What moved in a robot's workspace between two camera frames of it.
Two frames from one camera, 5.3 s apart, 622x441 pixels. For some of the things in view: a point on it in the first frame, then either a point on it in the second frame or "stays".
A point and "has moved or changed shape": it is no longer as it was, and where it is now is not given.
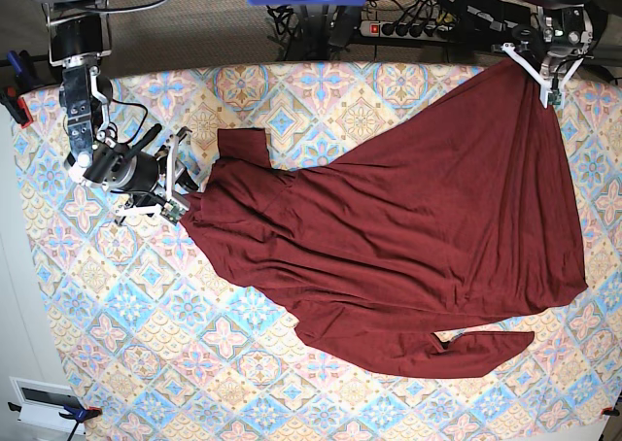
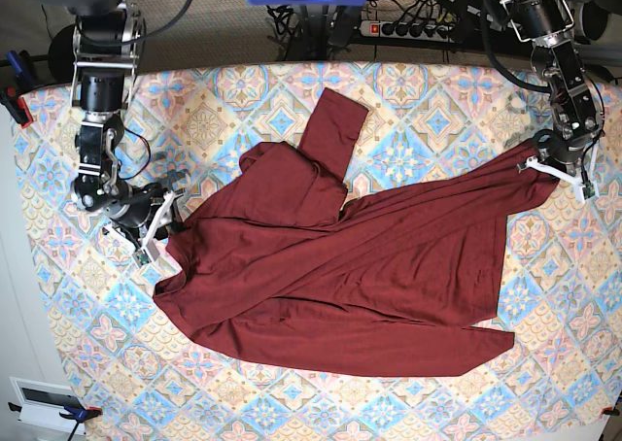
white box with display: (43, 402) stays
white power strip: (417, 31) stays
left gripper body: (149, 178) -> (149, 209)
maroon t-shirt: (462, 216) has moved or changed shape
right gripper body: (545, 87) -> (560, 153)
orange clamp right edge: (608, 410) stays
